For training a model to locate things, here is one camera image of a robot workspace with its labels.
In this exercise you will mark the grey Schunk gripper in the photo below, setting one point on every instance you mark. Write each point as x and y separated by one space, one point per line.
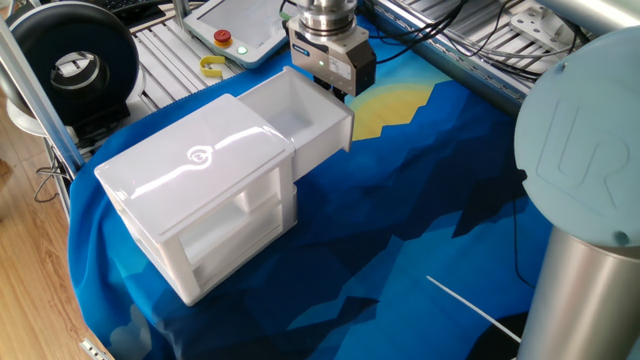
330 57

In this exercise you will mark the white pull-out drawer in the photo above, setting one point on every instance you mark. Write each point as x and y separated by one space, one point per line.
325 135

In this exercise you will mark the white plastic drawer cabinet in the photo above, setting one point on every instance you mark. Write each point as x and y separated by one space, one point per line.
190 165

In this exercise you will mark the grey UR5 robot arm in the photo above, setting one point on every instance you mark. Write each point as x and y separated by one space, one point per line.
580 150

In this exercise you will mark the white teach pendant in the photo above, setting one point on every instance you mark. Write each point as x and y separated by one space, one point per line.
250 25

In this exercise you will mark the blue mountain print tablecloth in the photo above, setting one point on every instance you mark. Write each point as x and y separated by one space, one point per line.
400 210

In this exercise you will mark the long aluminium table beam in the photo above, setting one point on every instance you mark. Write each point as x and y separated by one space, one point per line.
475 82

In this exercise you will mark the black keyboard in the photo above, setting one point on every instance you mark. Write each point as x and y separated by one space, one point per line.
130 6

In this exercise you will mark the white plastic zip tie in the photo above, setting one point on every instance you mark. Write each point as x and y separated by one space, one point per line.
475 309

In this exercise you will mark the black round spool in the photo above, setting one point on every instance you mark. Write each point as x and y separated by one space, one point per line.
35 40

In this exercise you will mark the white round stand base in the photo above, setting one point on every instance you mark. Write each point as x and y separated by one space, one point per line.
25 122

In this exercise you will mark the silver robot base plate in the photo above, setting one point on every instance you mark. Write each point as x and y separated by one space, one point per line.
537 25

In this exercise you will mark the aluminium frame post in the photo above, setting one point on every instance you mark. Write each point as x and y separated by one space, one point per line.
40 95

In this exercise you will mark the silver metal bracket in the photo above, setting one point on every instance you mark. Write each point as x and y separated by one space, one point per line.
92 350

